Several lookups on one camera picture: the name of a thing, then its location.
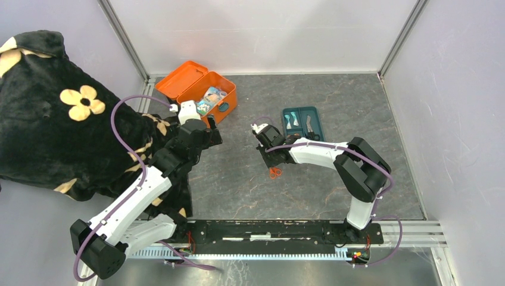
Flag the orange handled scissors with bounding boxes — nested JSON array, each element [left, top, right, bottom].
[[269, 167, 282, 179]]

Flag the teal white tube packet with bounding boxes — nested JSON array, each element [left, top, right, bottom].
[[291, 111, 300, 127]]

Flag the teal divided tray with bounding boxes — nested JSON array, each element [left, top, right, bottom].
[[281, 106, 325, 141]]

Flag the blue cotton pad packet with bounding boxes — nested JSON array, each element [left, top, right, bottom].
[[196, 86, 227, 116]]

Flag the black handled scissors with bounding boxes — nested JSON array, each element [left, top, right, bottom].
[[306, 115, 320, 141]]

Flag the orange medicine kit box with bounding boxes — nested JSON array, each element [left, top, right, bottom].
[[155, 61, 238, 123]]

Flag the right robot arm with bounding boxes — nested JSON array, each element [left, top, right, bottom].
[[251, 123, 394, 243]]

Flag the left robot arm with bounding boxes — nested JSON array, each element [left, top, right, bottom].
[[70, 100, 222, 282]]

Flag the black floral blanket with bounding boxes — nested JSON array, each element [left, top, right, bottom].
[[1, 30, 170, 201]]

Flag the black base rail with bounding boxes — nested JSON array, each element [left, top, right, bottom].
[[165, 219, 384, 255]]

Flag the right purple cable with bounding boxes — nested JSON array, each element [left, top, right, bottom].
[[252, 116, 403, 268]]

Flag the purple cable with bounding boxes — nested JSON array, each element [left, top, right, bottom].
[[73, 94, 216, 283], [252, 116, 403, 268]]

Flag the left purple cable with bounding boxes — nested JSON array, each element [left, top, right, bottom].
[[73, 94, 216, 283]]

